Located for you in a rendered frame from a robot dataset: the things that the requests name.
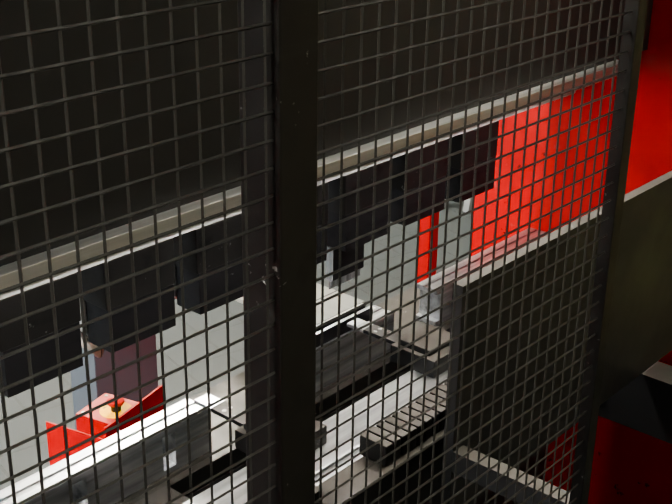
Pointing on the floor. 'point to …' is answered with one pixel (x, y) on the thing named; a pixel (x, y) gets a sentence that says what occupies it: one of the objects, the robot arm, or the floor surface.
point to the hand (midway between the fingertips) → (101, 351)
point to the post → (286, 138)
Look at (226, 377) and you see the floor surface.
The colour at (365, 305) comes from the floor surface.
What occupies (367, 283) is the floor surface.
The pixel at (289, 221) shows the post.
